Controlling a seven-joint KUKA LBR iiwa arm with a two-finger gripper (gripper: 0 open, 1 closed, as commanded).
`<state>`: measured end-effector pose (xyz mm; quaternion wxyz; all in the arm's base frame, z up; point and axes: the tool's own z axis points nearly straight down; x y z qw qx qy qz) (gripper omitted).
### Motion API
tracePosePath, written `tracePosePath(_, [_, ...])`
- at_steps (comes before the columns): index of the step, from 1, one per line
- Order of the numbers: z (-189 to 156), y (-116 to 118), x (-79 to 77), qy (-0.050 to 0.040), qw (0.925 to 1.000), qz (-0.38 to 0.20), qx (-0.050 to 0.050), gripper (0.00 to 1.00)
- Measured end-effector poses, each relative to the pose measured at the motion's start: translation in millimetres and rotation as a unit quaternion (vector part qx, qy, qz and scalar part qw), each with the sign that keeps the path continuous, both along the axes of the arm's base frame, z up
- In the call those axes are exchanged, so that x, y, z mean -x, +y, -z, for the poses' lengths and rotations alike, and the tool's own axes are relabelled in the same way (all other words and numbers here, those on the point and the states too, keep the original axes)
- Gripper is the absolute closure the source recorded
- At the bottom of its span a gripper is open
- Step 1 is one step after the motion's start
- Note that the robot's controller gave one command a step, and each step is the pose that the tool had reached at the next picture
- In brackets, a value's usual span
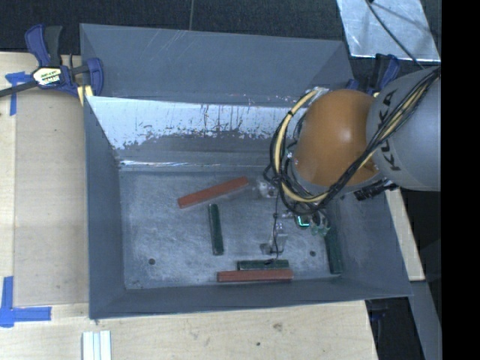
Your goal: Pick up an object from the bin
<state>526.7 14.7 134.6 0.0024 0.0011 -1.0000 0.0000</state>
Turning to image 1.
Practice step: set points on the red-brown flat block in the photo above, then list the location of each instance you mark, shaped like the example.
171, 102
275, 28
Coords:
255, 275
213, 192

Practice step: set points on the black cylinder on white bracket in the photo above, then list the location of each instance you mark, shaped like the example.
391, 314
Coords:
371, 191

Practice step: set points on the grey metal bin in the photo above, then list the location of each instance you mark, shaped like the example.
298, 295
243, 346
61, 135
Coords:
168, 234

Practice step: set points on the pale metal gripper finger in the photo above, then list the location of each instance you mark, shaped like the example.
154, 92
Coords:
264, 188
281, 238

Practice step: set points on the dark green flat block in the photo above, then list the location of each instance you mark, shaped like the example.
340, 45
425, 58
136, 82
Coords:
255, 264
335, 255
216, 231

